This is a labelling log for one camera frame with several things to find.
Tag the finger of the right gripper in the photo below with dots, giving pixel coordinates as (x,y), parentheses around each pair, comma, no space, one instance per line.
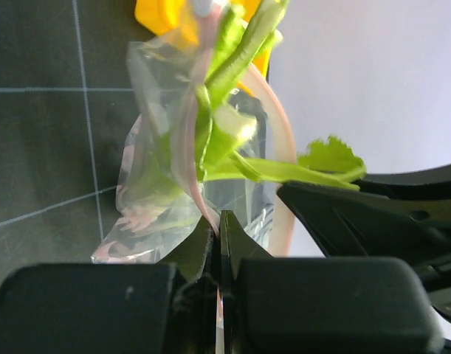
(433,184)
(347,223)

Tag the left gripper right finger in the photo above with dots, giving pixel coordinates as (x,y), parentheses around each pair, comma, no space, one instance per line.
(320,305)

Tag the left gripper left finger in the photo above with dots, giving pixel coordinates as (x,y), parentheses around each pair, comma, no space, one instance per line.
(164,307)

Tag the pink zip top bag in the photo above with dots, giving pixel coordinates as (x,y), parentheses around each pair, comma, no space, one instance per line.
(148,229)

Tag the green leek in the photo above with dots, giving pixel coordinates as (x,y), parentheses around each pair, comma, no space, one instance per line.
(185,93)

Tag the black grid mat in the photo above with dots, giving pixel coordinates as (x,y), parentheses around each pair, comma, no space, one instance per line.
(66,107)

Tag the yellow plastic tray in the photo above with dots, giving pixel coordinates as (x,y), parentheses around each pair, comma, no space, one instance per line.
(160,17)

